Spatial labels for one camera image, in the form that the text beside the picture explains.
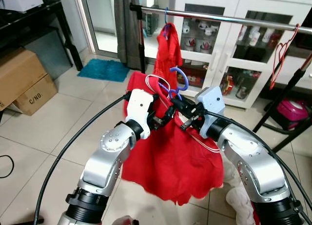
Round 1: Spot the teal floor mat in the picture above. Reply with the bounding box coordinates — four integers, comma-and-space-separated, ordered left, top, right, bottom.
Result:
77, 58, 130, 83

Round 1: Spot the grey flat panel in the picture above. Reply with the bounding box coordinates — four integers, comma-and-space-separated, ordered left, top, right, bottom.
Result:
23, 29, 73, 80

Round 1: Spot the plain red garment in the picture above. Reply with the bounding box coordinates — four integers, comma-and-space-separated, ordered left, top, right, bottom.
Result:
155, 23, 184, 89

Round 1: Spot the red wire hanger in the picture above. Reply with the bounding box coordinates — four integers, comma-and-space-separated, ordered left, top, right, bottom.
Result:
270, 23, 300, 90

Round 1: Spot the blue plastic hanger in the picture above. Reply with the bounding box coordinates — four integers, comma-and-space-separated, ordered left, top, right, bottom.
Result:
162, 7, 175, 39

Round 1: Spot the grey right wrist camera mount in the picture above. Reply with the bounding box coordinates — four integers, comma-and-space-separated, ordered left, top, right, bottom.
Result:
195, 86, 226, 131

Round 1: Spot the purple plastic hanger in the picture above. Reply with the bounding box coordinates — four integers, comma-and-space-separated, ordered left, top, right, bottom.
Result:
158, 66, 189, 103

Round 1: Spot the silver clothes rail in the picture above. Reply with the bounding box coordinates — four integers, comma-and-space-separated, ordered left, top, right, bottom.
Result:
129, 3, 312, 36

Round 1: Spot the glass door with white frame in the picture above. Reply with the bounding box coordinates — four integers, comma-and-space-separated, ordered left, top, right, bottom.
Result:
73, 0, 164, 59

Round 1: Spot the white cloth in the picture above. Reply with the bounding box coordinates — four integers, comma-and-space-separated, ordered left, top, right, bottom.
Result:
223, 174, 259, 225

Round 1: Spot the cardboard box with black print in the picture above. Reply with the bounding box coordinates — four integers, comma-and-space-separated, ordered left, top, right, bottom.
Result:
12, 74, 58, 116

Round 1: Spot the red shirt with white trim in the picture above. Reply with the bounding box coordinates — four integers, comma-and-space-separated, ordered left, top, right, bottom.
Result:
121, 72, 226, 206

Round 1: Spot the plain cardboard box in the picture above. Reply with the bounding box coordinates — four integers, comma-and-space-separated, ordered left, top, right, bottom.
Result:
0, 49, 48, 110

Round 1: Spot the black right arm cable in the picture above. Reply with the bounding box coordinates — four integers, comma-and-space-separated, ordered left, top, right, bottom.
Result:
204, 111, 312, 225

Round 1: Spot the black rack stand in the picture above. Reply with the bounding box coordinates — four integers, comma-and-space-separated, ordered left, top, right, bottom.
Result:
253, 52, 312, 153

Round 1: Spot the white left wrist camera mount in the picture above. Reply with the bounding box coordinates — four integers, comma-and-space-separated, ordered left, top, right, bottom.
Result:
125, 89, 159, 139

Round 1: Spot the black shelf table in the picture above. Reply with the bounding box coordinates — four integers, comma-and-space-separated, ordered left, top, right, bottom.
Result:
0, 0, 84, 72

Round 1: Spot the grey curtain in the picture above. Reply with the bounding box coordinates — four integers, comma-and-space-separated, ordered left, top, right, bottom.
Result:
114, 0, 147, 72

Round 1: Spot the white glass-door cabinet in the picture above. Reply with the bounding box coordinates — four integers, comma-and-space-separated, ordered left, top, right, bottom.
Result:
166, 0, 305, 110

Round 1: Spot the white carton box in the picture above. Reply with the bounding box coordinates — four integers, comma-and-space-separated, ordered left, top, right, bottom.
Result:
0, 0, 44, 13

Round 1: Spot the thin black floor cable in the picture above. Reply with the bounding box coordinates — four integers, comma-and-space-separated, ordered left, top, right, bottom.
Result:
0, 154, 15, 179

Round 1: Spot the black rack post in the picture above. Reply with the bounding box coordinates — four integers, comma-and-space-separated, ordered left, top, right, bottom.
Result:
138, 11, 147, 73

